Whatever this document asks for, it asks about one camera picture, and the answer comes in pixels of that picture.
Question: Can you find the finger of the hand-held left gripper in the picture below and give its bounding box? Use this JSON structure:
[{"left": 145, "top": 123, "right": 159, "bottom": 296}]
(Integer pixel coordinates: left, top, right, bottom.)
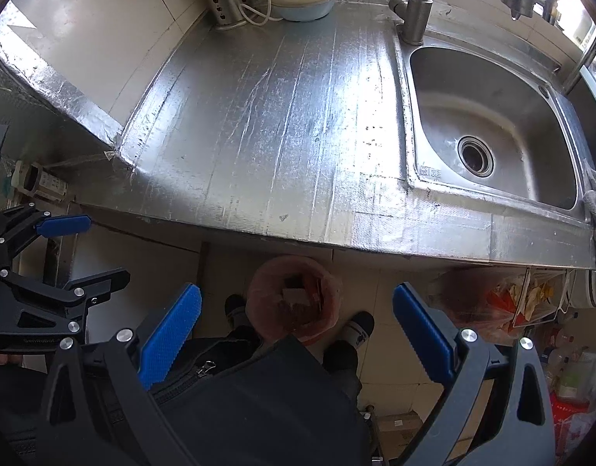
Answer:
[
  {"left": 0, "top": 205, "right": 92, "bottom": 280},
  {"left": 0, "top": 267, "right": 131, "bottom": 311}
]

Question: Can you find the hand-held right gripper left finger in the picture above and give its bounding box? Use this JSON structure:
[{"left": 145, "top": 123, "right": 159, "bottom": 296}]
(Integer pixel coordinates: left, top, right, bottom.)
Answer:
[{"left": 36, "top": 282, "right": 203, "bottom": 466}]

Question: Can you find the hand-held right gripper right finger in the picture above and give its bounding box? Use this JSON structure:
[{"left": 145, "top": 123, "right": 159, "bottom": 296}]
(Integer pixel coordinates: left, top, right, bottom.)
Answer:
[{"left": 391, "top": 282, "right": 557, "bottom": 466}]

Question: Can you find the pink trash bin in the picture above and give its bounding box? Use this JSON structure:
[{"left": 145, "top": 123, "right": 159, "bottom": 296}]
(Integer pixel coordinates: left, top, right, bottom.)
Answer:
[{"left": 245, "top": 255, "right": 340, "bottom": 343}]

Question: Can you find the red plastic bag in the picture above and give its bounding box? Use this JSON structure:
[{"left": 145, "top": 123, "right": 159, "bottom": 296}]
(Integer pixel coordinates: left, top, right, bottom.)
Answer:
[{"left": 438, "top": 269, "right": 526, "bottom": 345}]

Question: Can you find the person's right shoe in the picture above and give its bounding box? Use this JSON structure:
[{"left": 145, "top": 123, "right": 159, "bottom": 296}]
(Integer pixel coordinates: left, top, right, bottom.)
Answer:
[{"left": 339, "top": 311, "right": 375, "bottom": 350}]

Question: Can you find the person's shoe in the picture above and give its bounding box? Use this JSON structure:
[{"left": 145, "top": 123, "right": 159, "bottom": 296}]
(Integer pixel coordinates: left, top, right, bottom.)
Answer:
[
  {"left": 225, "top": 294, "right": 252, "bottom": 336},
  {"left": 339, "top": 311, "right": 375, "bottom": 350}
]

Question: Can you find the person's left shoe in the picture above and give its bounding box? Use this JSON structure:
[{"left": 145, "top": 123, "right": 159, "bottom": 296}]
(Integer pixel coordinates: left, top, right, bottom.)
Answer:
[{"left": 225, "top": 294, "right": 252, "bottom": 336}]

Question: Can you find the black zip jacket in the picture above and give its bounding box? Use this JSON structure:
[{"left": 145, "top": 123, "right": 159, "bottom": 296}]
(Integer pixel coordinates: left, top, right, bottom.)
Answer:
[{"left": 147, "top": 335, "right": 371, "bottom": 466}]

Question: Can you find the clear bag of peels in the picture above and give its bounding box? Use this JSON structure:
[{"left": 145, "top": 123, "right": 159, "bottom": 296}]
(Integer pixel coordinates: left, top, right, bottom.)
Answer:
[{"left": 514, "top": 269, "right": 577, "bottom": 326}]

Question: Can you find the red plastic basket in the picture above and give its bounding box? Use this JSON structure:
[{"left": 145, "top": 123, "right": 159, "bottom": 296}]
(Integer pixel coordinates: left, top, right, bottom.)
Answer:
[{"left": 550, "top": 393, "right": 596, "bottom": 452}]

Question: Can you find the stainless steel sink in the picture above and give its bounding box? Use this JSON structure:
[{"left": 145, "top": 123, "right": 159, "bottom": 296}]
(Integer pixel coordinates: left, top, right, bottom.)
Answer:
[{"left": 392, "top": 34, "right": 596, "bottom": 226}]

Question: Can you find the steel faucet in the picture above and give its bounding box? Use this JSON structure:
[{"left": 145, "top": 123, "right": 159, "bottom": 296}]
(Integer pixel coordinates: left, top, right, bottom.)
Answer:
[{"left": 389, "top": 0, "right": 437, "bottom": 45}]

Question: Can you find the chrome pole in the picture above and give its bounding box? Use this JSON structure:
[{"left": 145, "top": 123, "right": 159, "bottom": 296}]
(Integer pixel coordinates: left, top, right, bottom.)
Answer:
[{"left": 567, "top": 22, "right": 596, "bottom": 93}]

